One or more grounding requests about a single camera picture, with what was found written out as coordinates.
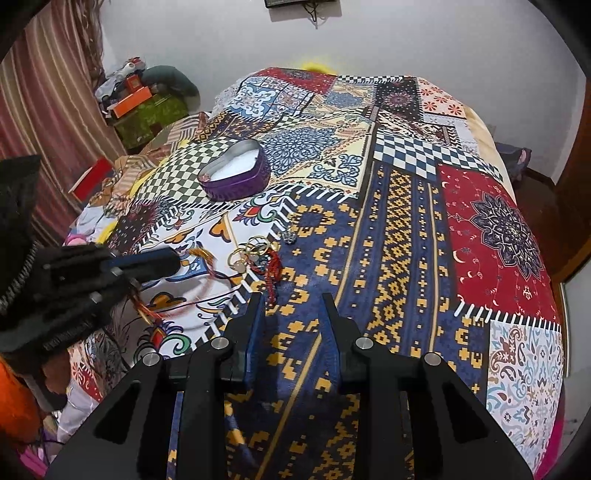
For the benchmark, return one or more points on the black wall device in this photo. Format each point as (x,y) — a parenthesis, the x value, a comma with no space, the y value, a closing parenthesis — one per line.
(284,2)

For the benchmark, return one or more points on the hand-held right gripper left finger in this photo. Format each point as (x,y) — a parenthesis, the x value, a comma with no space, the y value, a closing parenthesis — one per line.
(255,339)

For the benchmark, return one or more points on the colourful patchwork blanket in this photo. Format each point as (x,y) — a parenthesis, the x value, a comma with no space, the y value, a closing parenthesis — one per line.
(392,240)

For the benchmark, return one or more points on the cluster of gold bangles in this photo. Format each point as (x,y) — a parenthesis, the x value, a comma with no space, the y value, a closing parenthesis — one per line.
(251,256)

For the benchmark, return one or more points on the wooden door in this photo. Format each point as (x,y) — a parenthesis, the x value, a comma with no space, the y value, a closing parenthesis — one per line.
(572,184)

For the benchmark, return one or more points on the green patterned box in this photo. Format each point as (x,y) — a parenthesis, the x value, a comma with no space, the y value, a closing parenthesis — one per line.
(147,120)

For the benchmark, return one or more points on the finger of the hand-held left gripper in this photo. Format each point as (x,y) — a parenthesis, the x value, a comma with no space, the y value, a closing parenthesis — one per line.
(127,287)
(147,265)

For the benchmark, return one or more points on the purple heart-shaped tin box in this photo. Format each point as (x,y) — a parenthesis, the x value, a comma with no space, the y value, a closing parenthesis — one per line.
(235,177)

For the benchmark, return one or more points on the white crumpled bag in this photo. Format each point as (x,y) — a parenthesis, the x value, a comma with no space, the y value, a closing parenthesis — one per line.
(117,78)

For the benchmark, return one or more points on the person's left forearm black sleeve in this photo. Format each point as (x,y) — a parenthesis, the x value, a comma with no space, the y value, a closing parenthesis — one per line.
(18,217)

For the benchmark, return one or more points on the red flat box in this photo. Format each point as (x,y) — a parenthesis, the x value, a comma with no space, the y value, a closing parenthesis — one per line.
(90,180)

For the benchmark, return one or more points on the dark cloth bundle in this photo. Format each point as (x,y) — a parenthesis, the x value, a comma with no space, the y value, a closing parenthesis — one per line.
(513,159)

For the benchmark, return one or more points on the orange box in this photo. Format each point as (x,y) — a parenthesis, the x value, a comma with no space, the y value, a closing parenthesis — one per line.
(131,101)

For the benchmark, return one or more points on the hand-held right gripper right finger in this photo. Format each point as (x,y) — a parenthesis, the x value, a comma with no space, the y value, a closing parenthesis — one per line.
(330,339)

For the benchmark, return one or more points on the striped curtain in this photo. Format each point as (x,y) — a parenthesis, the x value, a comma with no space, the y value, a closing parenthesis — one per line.
(41,101)

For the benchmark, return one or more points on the orange cloth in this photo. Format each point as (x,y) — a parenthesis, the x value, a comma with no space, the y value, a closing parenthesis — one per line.
(16,401)

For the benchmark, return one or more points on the grey cushion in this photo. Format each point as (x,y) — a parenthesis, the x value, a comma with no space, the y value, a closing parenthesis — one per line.
(173,78)

